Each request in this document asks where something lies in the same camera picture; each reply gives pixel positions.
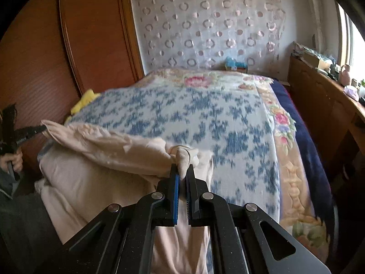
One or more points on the person's left hand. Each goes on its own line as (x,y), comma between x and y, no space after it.
(16,162)

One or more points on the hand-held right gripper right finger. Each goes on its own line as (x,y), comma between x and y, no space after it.
(191,202)

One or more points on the pink floral blanket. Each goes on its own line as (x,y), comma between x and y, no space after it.
(288,159)

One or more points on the brown wooden wardrobe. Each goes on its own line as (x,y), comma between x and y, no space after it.
(71,48)

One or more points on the pink pouch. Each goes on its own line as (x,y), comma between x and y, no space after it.
(351,92)

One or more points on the window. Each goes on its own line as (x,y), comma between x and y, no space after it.
(352,42)

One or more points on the long wooden cabinet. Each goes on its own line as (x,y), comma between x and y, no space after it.
(319,105)

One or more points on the beige printed t-shirt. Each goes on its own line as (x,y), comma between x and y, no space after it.
(99,162)

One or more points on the yellow cloth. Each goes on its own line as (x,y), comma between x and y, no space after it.
(82,102)

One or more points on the person's dark clothing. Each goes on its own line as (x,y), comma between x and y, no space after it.
(25,234)

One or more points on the person's left forearm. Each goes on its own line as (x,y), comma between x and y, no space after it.
(7,182)

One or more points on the green-capped bottle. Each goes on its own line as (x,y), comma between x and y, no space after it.
(362,90)

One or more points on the navy blue blanket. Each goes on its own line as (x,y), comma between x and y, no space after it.
(308,137)

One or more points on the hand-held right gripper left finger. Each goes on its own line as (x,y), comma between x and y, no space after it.
(176,199)

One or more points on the blue floral bed sheet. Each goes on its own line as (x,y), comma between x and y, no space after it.
(199,125)

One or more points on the pile of folded cloths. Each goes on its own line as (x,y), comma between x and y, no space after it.
(300,50)

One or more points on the cardboard box with clutter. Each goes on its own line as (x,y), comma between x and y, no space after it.
(319,61)

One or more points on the small cardboard box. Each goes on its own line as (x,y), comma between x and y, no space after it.
(241,69)

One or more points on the circle-patterned sheer curtain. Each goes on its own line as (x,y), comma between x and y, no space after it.
(211,28)

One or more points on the white patterned window curtain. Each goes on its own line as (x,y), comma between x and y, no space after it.
(316,14)

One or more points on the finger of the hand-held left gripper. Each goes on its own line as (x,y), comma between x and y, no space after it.
(32,131)

